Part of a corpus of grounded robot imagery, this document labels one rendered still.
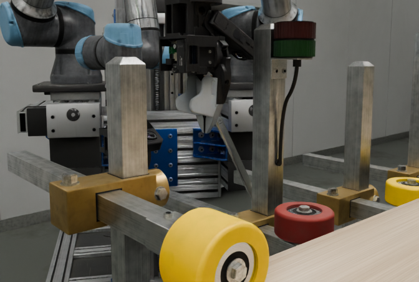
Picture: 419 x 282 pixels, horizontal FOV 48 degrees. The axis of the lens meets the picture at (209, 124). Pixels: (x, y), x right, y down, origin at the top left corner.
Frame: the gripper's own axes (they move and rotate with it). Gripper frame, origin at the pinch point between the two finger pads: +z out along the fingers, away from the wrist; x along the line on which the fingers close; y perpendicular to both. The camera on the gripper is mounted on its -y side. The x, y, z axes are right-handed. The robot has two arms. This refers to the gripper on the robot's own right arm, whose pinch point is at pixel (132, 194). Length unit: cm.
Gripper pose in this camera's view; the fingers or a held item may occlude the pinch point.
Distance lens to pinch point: 102.0
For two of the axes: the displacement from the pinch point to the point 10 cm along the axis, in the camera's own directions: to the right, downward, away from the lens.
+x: -7.6, 0.9, -6.4
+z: 0.0, 9.9, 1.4
